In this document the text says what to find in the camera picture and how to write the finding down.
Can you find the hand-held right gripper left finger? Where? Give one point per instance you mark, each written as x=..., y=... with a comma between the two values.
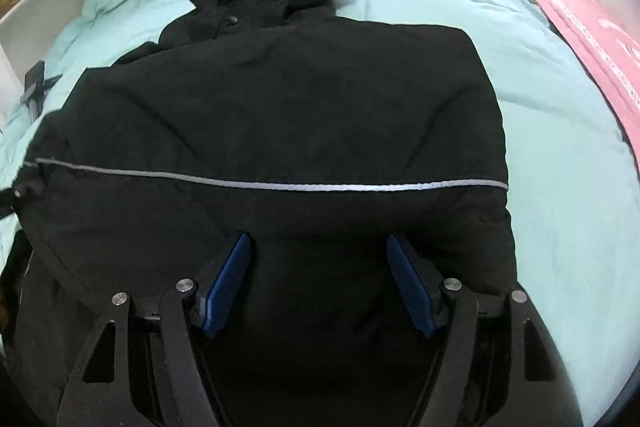
x=227, y=279

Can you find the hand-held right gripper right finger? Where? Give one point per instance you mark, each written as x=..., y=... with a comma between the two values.
x=407, y=282

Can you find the black hooded jacket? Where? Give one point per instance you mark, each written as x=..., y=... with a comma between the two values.
x=280, y=117

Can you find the teal bed comforter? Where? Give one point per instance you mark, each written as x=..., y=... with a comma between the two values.
x=550, y=157

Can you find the small dark object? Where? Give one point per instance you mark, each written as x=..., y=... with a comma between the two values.
x=36, y=79

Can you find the pink blanket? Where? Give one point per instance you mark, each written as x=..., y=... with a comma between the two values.
x=600, y=37

